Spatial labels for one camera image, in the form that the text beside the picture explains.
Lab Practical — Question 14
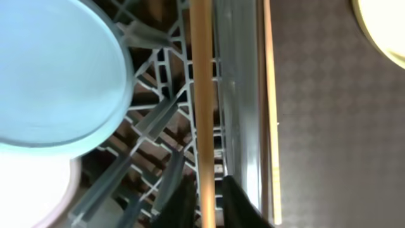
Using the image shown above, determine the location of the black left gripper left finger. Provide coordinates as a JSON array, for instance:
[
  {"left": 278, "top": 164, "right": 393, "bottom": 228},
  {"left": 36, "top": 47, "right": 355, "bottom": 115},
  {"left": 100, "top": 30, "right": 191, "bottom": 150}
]
[{"left": 154, "top": 177, "right": 197, "bottom": 228}]

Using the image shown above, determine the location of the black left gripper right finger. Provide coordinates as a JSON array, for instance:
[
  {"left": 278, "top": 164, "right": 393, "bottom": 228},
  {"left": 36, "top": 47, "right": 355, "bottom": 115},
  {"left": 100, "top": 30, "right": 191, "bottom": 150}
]
[{"left": 222, "top": 175, "right": 274, "bottom": 228}]

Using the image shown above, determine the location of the wooden chopstick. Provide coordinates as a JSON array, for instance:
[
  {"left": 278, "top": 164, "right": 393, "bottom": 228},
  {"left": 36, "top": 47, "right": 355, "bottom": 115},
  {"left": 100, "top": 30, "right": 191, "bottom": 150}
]
[
  {"left": 189, "top": 0, "right": 216, "bottom": 228},
  {"left": 263, "top": 0, "right": 282, "bottom": 225}
]

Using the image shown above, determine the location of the pink bowl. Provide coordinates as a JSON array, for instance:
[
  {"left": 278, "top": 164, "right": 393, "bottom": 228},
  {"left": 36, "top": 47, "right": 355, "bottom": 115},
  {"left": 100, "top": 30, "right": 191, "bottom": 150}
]
[{"left": 1, "top": 153, "right": 82, "bottom": 228}]

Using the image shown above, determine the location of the light blue bowl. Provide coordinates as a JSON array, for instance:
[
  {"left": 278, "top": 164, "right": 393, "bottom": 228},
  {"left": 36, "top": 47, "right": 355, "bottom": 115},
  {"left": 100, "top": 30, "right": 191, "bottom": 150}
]
[{"left": 1, "top": 0, "right": 134, "bottom": 157}]

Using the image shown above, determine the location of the yellow plate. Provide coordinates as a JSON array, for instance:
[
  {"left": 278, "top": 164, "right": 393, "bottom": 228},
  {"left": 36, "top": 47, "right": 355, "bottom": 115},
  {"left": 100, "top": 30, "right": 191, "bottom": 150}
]
[{"left": 351, "top": 0, "right": 404, "bottom": 68}]

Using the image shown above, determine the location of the grey dishwasher rack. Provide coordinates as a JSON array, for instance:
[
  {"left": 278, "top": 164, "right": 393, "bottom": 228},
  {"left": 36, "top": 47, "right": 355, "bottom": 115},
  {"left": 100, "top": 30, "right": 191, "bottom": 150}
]
[{"left": 68, "top": 0, "right": 265, "bottom": 228}]

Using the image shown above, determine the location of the brown serving tray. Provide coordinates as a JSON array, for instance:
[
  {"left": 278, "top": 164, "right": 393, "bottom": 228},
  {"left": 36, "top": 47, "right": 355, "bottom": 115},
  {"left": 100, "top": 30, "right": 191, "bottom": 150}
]
[{"left": 270, "top": 0, "right": 404, "bottom": 228}]

